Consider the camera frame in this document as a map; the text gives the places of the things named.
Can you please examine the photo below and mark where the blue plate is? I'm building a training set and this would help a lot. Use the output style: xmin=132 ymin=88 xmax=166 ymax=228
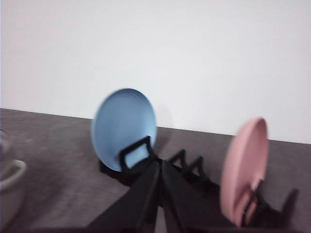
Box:
xmin=91 ymin=88 xmax=157 ymax=171

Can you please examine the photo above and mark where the green electric steamer pot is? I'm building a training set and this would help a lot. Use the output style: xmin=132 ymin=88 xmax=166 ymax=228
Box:
xmin=0 ymin=129 xmax=27 ymax=229

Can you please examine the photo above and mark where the pink plate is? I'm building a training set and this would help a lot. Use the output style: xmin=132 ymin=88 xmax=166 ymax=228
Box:
xmin=220 ymin=118 xmax=270 ymax=227

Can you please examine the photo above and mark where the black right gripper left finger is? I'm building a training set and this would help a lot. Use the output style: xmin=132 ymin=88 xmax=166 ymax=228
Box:
xmin=19 ymin=160 xmax=163 ymax=233

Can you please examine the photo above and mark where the black dish rack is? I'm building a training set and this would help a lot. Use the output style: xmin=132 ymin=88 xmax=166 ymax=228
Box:
xmin=100 ymin=137 xmax=298 ymax=229

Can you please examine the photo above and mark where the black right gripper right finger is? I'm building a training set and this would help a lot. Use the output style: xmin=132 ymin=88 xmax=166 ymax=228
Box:
xmin=161 ymin=160 xmax=311 ymax=233

